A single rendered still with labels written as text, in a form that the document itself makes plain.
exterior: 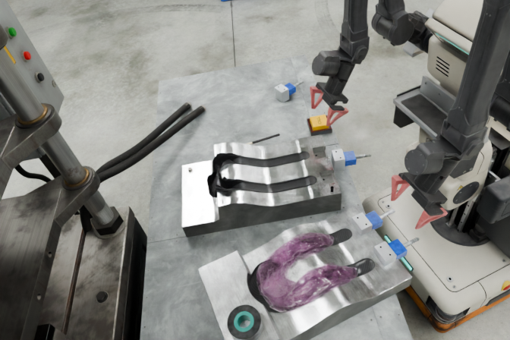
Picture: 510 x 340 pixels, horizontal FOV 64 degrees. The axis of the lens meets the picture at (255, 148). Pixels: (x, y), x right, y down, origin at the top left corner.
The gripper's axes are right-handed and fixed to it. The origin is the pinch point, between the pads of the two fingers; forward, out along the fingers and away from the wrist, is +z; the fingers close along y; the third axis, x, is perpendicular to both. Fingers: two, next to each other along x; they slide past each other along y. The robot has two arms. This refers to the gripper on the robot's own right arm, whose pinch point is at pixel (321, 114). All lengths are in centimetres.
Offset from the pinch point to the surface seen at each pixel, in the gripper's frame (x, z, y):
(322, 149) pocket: 4.0, 11.9, 3.4
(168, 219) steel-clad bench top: -43, 44, 0
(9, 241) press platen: -88, 40, 5
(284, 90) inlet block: 8.6, 11.6, -34.2
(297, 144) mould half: -2.8, 13.6, -1.8
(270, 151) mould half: -10.7, 18.2, -3.9
